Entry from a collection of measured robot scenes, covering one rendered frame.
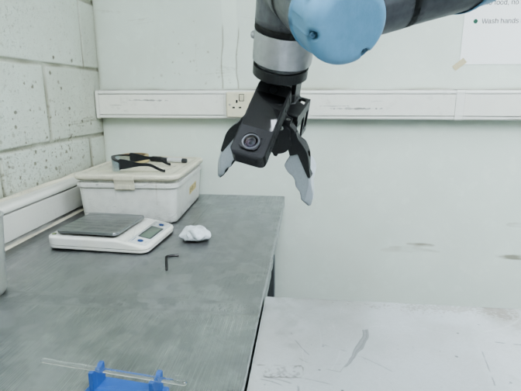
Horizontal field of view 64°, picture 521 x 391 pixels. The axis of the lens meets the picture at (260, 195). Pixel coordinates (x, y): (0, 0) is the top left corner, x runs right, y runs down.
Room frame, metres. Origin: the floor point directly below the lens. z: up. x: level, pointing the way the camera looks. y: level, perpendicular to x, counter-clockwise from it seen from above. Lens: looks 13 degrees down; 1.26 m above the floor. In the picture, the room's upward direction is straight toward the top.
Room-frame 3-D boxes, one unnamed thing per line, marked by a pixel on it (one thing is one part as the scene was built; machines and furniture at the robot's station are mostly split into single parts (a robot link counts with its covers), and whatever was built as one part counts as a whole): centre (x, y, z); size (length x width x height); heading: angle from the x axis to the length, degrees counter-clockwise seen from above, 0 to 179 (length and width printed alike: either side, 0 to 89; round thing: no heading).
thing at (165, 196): (1.34, 0.37, 0.97); 0.37 x 0.31 x 0.14; 176
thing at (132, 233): (1.03, 0.37, 0.92); 0.26 x 0.19 x 0.05; 80
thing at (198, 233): (1.02, 0.16, 0.92); 0.08 x 0.08 x 0.04; 80
